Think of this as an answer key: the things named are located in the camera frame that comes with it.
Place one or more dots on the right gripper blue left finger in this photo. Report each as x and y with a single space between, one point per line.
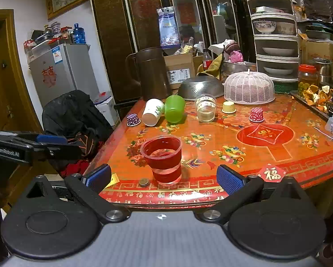
86 189

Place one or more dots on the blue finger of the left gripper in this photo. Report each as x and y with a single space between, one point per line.
39 142

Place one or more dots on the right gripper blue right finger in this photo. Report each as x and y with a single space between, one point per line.
241 191

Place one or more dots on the red clear plastic cup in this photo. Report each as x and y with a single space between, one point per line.
163 155

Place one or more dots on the yellow small cup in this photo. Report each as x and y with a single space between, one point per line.
228 107

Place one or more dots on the white paper cup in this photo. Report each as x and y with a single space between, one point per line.
154 108

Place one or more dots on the green plastic cup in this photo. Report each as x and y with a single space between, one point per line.
174 109

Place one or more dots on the red fu sticker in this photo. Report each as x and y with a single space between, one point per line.
271 173

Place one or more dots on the black backpack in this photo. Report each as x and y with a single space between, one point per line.
74 116

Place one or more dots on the coin on table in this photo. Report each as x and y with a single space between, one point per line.
144 182

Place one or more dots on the white box red lid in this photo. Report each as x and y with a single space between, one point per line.
104 102

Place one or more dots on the red dotted cupcake liner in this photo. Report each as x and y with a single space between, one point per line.
256 115

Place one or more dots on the grey small refrigerator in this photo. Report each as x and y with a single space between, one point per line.
62 69

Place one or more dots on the purple striped cupcake liner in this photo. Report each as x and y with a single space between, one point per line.
133 120

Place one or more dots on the clear glass jar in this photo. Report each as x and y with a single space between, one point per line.
206 108

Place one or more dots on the white mesh food cover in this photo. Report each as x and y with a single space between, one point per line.
249 88

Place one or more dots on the blue water bottle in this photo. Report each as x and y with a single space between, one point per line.
79 34

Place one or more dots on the steel colander bowl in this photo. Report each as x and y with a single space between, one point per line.
193 87

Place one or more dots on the tray of orange peels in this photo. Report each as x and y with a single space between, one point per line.
317 100

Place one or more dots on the brown plastic pitcher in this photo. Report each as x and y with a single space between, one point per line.
150 67

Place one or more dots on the red lid pickle jar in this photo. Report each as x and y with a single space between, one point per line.
307 76

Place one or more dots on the red label sauce bottle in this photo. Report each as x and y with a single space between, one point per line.
207 59

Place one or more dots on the cardboard box with label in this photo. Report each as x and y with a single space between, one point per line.
179 67

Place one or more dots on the blue white snack bag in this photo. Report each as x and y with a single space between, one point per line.
168 29

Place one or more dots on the dark wooden cabinet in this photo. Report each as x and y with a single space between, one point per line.
128 26

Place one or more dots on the white tiered dish rack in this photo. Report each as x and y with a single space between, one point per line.
276 40

